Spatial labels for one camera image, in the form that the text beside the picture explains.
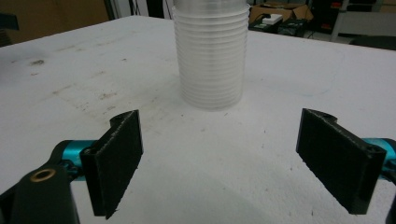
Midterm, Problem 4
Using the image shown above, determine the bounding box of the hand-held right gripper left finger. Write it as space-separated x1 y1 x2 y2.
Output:
51 109 145 220

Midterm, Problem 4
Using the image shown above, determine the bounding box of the wooden board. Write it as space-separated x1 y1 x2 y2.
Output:
0 0 110 49

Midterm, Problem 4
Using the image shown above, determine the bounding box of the white device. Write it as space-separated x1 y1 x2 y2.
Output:
262 13 284 26

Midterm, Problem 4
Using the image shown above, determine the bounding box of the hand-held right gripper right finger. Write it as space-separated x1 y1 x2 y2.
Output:
295 107 396 216

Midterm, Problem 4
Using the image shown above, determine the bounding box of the grey metal stand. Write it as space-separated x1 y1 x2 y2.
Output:
330 0 396 43

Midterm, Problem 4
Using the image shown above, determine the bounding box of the stack of clear plastic cups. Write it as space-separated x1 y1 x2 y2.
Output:
171 0 251 112

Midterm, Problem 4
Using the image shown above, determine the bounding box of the brown cardboard box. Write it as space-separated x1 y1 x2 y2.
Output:
248 2 315 24

